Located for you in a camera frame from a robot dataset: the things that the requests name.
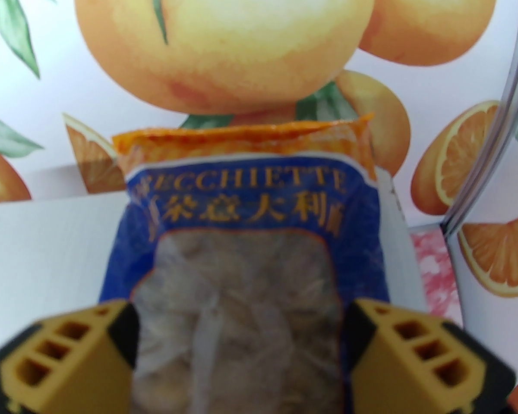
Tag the white two-tier shelf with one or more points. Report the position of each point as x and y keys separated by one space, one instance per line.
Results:
x=47 y=252

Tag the blue orecchiette pasta bag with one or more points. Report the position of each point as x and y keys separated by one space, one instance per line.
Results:
x=241 y=214

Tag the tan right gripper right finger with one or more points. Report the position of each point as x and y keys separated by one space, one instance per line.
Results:
x=393 y=384

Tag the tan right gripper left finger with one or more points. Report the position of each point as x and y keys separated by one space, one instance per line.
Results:
x=93 y=384

